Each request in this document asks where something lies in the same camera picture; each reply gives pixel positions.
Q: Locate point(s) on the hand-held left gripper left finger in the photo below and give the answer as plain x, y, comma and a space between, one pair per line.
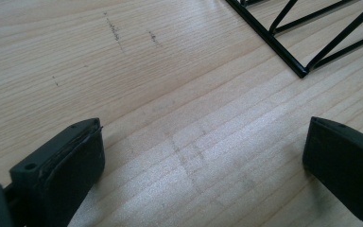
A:
66, 170

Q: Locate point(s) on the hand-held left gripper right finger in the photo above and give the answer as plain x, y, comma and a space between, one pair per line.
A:
346, 164

